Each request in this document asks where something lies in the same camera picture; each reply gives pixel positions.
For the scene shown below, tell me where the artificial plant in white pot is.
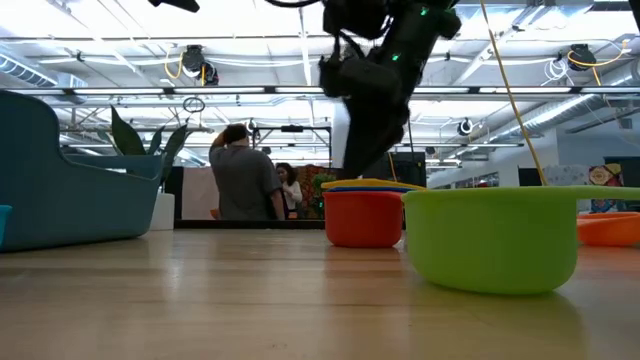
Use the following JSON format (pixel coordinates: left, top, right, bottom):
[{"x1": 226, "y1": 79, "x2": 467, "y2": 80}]
[{"x1": 109, "y1": 104, "x2": 191, "y2": 232}]

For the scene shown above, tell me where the red measuring cup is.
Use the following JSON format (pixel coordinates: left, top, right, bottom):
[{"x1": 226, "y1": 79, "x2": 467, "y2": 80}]
[{"x1": 323, "y1": 191, "x2": 405, "y2": 249}]

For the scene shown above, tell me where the small green bush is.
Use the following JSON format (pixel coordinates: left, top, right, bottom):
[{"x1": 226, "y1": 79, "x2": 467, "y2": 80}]
[{"x1": 312, "y1": 172, "x2": 335, "y2": 199}]

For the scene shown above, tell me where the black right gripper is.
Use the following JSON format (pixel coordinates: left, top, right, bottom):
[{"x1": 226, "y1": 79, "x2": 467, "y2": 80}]
[{"x1": 318, "y1": 49, "x2": 421, "y2": 180}]

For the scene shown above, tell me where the green measuring cup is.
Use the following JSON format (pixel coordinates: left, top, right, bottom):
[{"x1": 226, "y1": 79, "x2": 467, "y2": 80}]
[{"x1": 399, "y1": 185, "x2": 640, "y2": 296}]

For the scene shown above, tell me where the teal plastic basket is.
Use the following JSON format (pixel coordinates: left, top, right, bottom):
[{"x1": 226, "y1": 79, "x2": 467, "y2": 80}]
[{"x1": 0, "y1": 89, "x2": 165, "y2": 254}]

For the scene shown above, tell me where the pale partition panel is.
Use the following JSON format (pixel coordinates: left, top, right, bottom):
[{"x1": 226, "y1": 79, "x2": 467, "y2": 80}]
[{"x1": 182, "y1": 167, "x2": 221, "y2": 221}]

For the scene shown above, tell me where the yellow hanging cable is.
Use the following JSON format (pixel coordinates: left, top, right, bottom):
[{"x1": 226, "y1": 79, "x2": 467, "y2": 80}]
[{"x1": 478, "y1": 0, "x2": 550, "y2": 188}]

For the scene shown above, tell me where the black monitor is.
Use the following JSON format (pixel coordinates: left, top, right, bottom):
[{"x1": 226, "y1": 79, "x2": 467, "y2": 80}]
[{"x1": 387, "y1": 151, "x2": 428, "y2": 189}]

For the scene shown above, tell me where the colourful wall mural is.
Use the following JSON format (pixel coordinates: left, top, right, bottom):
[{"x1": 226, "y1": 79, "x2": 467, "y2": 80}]
[{"x1": 588, "y1": 162, "x2": 626, "y2": 214}]

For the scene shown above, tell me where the orange measuring cup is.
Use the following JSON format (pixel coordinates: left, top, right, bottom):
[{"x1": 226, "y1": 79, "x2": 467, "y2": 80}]
[{"x1": 576, "y1": 211, "x2": 640, "y2": 249}]

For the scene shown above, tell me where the yellow measuring cup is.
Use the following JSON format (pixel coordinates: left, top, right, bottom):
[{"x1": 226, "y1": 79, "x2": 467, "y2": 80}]
[{"x1": 321, "y1": 178, "x2": 428, "y2": 193}]

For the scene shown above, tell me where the person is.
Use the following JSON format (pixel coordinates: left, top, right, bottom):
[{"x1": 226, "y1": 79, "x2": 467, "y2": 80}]
[
  {"x1": 274, "y1": 162, "x2": 305, "y2": 220},
  {"x1": 208, "y1": 123, "x2": 287, "y2": 222}
]

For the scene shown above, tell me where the black station frame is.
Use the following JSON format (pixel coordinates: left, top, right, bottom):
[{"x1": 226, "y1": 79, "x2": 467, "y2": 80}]
[{"x1": 252, "y1": 125, "x2": 333, "y2": 169}]

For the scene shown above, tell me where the light blue measuring cup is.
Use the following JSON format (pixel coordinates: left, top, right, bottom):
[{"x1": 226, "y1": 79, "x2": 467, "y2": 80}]
[{"x1": 0, "y1": 204, "x2": 14, "y2": 250}]

